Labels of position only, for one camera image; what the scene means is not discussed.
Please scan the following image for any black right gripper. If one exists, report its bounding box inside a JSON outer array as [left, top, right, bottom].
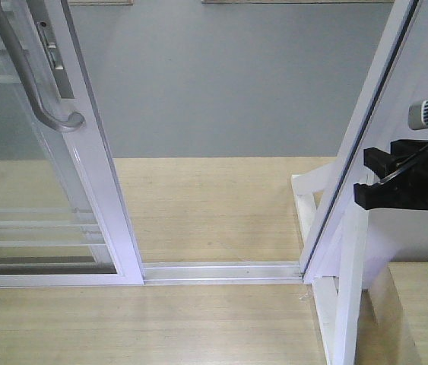
[[353, 139, 428, 211]]

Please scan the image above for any door lock latch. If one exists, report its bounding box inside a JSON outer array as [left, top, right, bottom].
[[36, 21, 75, 99]]

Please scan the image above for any aluminium door floor track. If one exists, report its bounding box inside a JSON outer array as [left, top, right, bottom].
[[144, 261, 303, 286]]

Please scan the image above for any white wooden support brace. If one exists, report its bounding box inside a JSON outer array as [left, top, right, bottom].
[[291, 167, 369, 364]]

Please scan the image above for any light wooden floor platform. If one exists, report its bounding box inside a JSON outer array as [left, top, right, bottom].
[[0, 157, 329, 364]]

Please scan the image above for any white door frame post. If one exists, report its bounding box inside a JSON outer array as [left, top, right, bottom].
[[293, 1, 428, 287]]

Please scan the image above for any grey metal door handle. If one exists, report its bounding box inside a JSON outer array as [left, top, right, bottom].
[[0, 2, 85, 132]]

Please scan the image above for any white framed sliding glass door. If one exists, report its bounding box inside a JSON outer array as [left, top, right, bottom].
[[0, 1, 144, 287]]

